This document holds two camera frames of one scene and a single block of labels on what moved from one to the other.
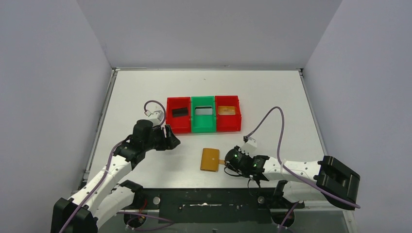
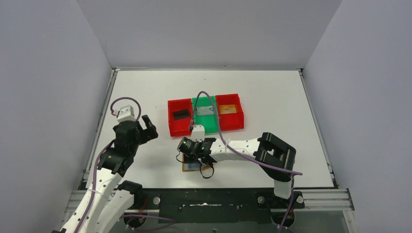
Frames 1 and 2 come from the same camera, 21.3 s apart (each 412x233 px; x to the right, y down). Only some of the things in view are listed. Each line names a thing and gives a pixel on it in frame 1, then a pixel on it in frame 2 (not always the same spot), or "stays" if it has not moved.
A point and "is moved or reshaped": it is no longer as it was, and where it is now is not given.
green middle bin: (203, 123) stays
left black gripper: (165, 137) -> (141, 131)
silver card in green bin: (203, 110) stays
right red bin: (228, 123) stays
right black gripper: (231, 157) -> (203, 154)
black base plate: (212, 205) stays
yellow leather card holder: (210, 160) is moved or reshaped
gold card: (226, 110) stays
